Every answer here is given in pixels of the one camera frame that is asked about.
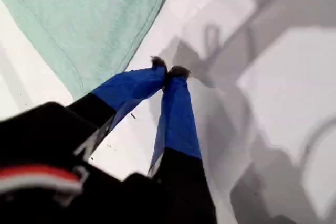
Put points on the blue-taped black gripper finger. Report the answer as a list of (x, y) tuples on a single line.
[(178, 119), (131, 87)]

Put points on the pale green T-shirt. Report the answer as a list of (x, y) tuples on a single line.
[(78, 11)]

